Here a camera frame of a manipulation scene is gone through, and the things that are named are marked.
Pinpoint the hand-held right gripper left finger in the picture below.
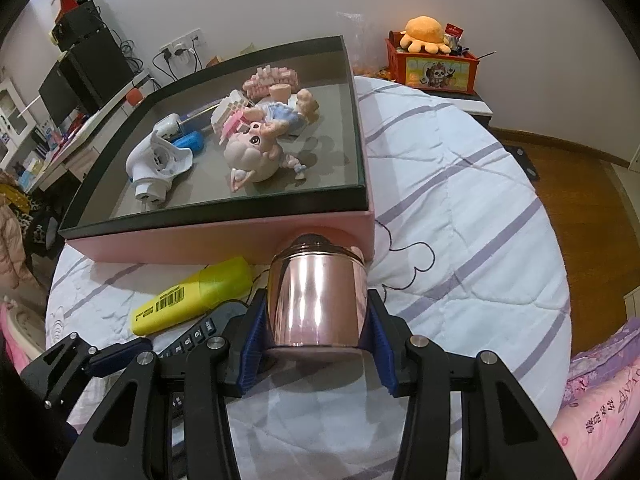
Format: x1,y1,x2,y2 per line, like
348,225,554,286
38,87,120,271
55,290,271,480

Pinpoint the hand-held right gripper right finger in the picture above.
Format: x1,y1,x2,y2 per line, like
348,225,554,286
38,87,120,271
367,289,566,480

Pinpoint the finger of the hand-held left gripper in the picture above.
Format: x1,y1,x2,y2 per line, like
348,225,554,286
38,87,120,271
20,331,153,413

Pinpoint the rose gold metal canister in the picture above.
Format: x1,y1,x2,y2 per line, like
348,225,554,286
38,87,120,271
267,232,371,351

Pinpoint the pink box with black rim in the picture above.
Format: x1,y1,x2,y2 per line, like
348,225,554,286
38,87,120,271
57,35,376,263

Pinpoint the black remote control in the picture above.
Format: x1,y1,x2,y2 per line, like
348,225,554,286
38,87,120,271
159,300,247,466

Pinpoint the yellow marker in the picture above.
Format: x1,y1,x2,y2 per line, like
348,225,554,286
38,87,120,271
131,256,253,337

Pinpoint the dark cloth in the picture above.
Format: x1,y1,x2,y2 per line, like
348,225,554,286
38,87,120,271
25,200,68,261

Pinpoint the pink jacket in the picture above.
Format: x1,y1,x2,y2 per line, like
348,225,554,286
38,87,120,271
0,200,33,293

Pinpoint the yellow patterned cloth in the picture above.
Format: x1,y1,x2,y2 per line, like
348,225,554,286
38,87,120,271
0,172,38,216

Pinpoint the white desk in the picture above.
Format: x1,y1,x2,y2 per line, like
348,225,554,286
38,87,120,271
12,72,153,196

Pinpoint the pink doll figure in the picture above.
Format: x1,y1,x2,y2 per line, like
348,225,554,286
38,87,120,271
222,85,322,193

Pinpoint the pink printed blanket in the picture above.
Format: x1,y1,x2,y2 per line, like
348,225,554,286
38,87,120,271
550,317,640,480

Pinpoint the blue plastic piece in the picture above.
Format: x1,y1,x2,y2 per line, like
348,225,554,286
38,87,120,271
172,130,206,152

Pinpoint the pile of desk clutter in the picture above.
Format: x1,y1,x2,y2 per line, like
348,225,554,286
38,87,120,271
12,110,101,181

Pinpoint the white pink block figure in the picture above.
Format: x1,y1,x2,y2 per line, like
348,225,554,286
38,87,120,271
209,89,253,143

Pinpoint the grey-topped white tv cabinet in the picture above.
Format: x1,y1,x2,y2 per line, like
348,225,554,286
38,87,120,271
452,91,497,128

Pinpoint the white glass-door cabinet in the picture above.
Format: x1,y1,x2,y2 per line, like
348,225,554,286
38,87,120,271
0,77,38,161

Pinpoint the black monitor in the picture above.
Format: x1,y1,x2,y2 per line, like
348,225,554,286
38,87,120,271
37,62,81,128

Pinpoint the clear plastic snack bag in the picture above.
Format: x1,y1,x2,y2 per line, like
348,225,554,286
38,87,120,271
336,10,396,81

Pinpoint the red printed storage box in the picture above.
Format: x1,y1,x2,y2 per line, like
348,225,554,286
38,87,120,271
385,30,481,95

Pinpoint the orange octopus plush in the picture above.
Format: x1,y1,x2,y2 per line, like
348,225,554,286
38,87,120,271
399,16,452,53

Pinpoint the red pointed ornament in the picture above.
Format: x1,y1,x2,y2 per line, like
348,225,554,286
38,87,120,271
54,0,86,23

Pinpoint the black floor bracket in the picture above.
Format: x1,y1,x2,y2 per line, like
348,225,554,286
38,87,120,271
502,142,543,181

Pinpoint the white wall socket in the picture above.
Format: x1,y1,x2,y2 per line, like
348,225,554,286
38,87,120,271
160,30,203,58

